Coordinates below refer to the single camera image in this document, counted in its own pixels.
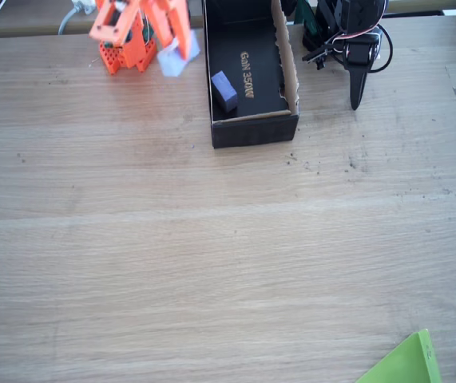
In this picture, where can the light purple foam block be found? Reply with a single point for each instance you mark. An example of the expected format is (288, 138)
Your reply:
(175, 60)
(224, 89)

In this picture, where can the light green sheet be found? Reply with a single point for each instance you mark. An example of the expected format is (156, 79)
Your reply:
(405, 361)

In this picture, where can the black cardboard box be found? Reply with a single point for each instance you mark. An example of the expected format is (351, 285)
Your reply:
(251, 119)

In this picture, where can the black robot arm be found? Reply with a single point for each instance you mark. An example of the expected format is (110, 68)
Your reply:
(331, 24)

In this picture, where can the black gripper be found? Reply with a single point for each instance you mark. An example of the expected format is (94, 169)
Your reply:
(358, 76)

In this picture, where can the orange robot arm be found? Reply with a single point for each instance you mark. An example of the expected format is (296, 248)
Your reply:
(125, 44)

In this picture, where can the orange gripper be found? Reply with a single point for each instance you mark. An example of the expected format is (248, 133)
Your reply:
(170, 25)

